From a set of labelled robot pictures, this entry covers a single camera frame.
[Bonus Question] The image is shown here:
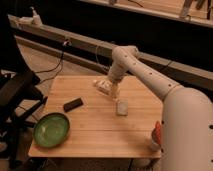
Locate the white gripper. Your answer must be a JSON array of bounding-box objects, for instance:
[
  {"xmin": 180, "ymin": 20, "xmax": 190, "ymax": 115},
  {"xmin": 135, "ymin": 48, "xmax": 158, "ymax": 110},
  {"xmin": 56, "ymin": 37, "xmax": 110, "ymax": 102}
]
[{"xmin": 107, "ymin": 68, "xmax": 124, "ymax": 99}]

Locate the white spray bottle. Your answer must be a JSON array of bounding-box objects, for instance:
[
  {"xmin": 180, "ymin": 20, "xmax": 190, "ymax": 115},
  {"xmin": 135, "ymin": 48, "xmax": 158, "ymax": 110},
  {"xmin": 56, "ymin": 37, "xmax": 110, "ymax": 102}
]
[{"xmin": 18, "ymin": 6, "xmax": 44, "ymax": 28}]

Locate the black chair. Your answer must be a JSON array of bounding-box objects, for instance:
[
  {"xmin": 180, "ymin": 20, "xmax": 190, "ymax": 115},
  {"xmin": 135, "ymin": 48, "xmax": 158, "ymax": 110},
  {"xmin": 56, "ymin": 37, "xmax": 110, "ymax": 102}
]
[{"xmin": 0, "ymin": 13, "xmax": 47, "ymax": 169}]

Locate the long metal rail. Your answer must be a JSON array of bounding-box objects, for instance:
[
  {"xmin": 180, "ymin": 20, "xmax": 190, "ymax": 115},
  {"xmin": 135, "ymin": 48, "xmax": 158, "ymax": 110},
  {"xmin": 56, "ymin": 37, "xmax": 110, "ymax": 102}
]
[{"xmin": 9, "ymin": 15, "xmax": 213, "ymax": 92}]

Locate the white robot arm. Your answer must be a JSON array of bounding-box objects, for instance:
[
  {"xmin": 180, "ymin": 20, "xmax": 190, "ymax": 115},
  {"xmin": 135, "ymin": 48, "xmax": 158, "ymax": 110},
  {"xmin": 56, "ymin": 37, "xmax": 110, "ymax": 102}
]
[{"xmin": 108, "ymin": 46, "xmax": 213, "ymax": 171}]

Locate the green bowl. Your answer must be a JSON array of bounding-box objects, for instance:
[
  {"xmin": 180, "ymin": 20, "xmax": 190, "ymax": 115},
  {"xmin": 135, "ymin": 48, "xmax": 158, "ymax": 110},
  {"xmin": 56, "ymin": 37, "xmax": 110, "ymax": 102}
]
[{"xmin": 33, "ymin": 113, "xmax": 70, "ymax": 148}]

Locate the wooden board table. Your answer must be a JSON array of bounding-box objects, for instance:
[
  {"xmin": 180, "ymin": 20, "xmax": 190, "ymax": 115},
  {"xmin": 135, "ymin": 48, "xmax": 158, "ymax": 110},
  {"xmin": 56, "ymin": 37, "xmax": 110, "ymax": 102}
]
[{"xmin": 29, "ymin": 76, "xmax": 162, "ymax": 158}]

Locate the black eraser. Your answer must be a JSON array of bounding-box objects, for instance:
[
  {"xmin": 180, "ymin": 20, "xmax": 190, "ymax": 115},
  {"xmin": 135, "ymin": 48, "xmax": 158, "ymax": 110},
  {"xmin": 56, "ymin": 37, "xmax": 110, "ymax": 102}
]
[{"xmin": 63, "ymin": 98, "xmax": 83, "ymax": 112}]

